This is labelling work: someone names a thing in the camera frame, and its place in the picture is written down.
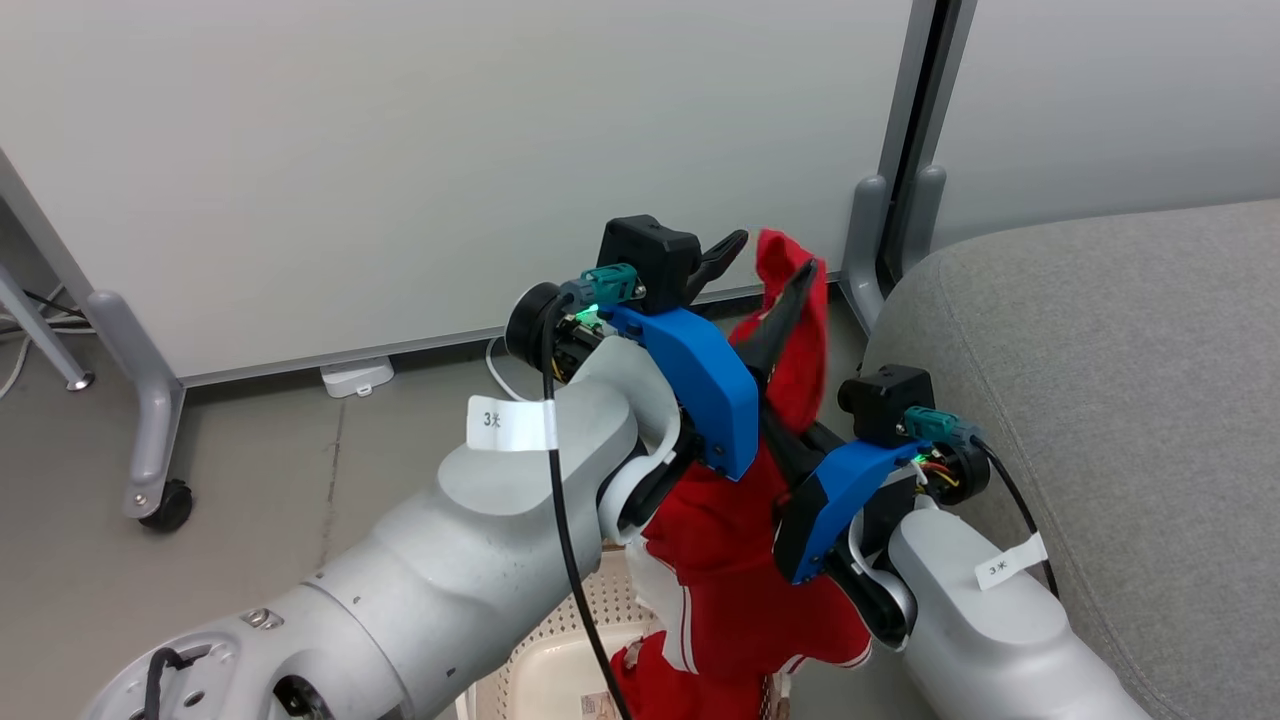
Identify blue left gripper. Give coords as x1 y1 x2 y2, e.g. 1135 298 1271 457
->
603 230 822 482

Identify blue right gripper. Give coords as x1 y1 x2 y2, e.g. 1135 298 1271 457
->
764 409 929 587

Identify red sports shirt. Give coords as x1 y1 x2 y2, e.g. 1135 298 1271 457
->
610 228 873 720

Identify cream perforated laundry basket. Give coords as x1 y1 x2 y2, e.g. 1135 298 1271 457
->
455 545 801 720

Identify grey partition foot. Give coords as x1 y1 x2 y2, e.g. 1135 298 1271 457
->
840 175 891 336
905 165 948 261

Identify grey fabric sofa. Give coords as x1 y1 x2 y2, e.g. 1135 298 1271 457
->
862 198 1280 720

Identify wide white partition panel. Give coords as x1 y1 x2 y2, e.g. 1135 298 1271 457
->
0 0 941 386

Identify narrow white partition panel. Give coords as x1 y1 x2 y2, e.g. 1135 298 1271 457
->
930 0 1280 251

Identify white power adapter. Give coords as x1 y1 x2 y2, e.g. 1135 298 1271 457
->
320 357 395 399

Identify grey partition leg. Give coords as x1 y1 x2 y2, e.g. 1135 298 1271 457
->
85 290 191 521

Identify black caster wheel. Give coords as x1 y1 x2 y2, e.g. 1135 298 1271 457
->
138 480 194 533

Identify slanted grey table leg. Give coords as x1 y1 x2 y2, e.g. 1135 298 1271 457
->
0 265 96 391

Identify teal right camera connector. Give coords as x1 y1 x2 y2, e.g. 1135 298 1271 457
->
903 407 961 441

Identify teal camera connector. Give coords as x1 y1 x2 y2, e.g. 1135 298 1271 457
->
903 407 961 441
580 264 641 307

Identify teal left camera connector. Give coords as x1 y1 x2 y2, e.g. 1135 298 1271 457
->
580 264 641 307

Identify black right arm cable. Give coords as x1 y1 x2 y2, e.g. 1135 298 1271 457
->
975 440 1061 601

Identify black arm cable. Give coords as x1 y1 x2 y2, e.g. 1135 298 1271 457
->
975 440 1061 601
540 290 633 720

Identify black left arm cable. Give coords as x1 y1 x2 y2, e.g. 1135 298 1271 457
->
540 290 633 720

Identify looped white cable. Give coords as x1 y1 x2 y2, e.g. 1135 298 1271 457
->
485 335 531 401

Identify short black shoulder cable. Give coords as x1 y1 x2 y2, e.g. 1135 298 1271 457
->
140 648 196 720

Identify black floor cables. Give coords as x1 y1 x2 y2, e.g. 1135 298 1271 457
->
20 288 89 326

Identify white floor cable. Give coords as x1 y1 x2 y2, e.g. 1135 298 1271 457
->
0 318 96 401

